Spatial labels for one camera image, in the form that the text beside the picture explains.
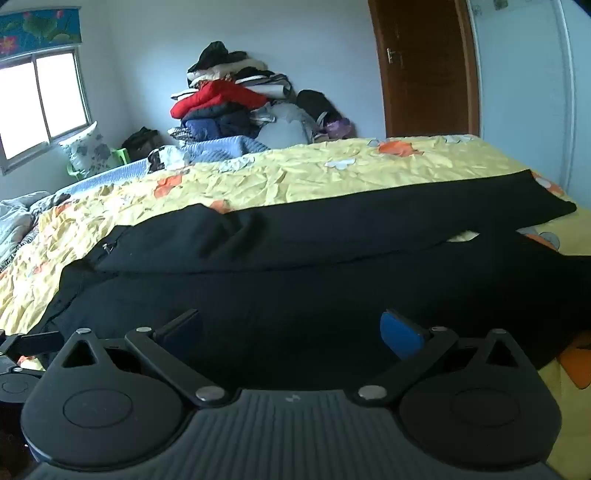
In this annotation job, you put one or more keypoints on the brown wooden door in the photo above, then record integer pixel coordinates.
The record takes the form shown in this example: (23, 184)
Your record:
(425, 69)

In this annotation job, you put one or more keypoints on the navy puffer jacket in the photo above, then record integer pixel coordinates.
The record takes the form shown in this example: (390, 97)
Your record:
(217, 123)

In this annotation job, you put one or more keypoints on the red puffer jacket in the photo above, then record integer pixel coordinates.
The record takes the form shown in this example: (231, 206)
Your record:
(217, 99)

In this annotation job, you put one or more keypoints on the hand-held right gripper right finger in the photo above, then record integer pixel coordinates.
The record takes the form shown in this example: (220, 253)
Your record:
(400, 334)

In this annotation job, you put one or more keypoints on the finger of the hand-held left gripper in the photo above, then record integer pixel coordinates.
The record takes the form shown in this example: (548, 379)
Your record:
(39, 342)

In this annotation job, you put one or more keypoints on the grey quilt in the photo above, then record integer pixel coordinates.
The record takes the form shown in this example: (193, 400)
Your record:
(21, 221)

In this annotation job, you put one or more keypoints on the grey cloth bundle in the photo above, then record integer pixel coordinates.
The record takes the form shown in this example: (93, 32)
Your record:
(286, 129)

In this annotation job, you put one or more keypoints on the black garment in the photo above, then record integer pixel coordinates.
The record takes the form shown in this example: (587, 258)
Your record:
(217, 57)

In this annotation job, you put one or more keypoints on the black and white cloth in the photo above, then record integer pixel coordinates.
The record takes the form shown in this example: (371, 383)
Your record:
(167, 158)

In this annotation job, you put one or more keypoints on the green plastic stool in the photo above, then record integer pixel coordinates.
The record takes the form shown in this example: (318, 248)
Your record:
(117, 157)

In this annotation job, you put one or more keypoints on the black backpack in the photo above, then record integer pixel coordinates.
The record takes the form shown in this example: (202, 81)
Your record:
(316, 106)

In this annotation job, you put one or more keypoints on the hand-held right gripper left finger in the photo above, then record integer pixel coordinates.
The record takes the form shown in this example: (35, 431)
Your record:
(183, 333)

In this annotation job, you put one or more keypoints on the window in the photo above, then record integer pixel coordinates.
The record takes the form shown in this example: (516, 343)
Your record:
(44, 99)

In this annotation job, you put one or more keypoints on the yellow floral bedsheet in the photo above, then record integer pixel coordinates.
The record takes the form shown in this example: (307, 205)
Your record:
(295, 177)

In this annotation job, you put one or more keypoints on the teal floral valance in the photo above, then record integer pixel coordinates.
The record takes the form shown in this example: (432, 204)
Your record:
(39, 27)

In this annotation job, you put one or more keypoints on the white wardrobe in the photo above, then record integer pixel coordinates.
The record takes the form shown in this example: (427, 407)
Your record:
(531, 92)

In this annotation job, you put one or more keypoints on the purple bag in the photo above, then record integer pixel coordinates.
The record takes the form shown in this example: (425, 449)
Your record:
(337, 128)

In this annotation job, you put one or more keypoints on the floral pillow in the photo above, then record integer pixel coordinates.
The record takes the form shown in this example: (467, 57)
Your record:
(87, 150)

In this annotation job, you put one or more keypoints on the black bag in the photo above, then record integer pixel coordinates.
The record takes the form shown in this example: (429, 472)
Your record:
(142, 143)

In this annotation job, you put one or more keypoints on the black pants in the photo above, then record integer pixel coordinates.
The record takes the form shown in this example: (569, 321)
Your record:
(286, 281)

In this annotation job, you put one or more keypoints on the light blue quilted blanket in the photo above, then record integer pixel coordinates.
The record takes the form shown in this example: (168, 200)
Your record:
(217, 150)

